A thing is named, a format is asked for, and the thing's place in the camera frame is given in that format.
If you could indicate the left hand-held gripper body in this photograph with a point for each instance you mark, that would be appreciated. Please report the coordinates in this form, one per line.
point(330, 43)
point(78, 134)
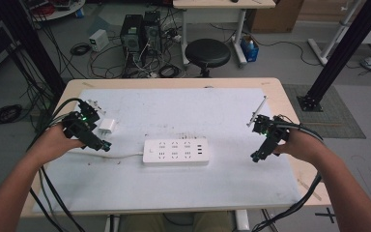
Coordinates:
point(80, 124)

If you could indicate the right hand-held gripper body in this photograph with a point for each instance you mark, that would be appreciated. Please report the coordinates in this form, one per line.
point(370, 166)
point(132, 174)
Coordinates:
point(272, 129)

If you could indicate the white charger adapter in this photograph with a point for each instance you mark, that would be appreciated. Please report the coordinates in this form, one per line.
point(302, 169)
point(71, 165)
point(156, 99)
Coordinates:
point(107, 126)

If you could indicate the white power strip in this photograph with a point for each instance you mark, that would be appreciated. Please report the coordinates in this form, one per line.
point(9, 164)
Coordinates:
point(175, 151)

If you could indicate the person's right hand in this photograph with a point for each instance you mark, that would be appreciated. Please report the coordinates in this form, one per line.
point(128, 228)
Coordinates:
point(302, 145)

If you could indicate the person's left hand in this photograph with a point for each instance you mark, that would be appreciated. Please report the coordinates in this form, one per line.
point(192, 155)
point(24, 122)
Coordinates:
point(55, 143)

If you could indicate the grey floor mat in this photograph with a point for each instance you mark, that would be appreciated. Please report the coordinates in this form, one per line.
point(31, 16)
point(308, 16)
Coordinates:
point(335, 112)

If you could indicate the blue box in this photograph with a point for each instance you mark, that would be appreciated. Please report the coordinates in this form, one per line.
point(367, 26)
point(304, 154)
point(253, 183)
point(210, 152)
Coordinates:
point(249, 51)

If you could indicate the white table mat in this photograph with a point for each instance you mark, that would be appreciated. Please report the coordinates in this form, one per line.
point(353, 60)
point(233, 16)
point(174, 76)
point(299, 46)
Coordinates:
point(180, 112)

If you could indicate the white power supply box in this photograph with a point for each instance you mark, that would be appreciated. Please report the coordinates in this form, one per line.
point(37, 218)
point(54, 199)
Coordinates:
point(98, 39)

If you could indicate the black round stool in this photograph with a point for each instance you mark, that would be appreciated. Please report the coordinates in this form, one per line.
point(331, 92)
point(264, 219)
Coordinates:
point(207, 53)

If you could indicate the black desktop computer tower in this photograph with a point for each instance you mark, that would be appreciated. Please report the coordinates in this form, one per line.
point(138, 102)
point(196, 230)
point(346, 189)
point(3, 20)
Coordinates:
point(152, 30)
point(131, 37)

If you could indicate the white metal stand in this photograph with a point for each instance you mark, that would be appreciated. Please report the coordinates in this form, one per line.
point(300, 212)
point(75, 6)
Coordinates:
point(333, 38)

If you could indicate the cardboard box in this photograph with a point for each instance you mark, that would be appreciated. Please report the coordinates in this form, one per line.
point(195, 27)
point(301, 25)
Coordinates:
point(275, 16)

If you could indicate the round white table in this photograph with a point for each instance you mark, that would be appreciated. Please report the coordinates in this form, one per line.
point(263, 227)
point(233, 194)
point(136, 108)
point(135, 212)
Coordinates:
point(58, 9)

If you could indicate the white desk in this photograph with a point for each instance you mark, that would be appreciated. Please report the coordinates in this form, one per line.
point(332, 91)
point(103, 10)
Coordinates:
point(222, 4)

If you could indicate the black aluminium post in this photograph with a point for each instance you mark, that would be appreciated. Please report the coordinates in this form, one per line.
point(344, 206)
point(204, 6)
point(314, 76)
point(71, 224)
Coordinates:
point(29, 42)
point(344, 51)

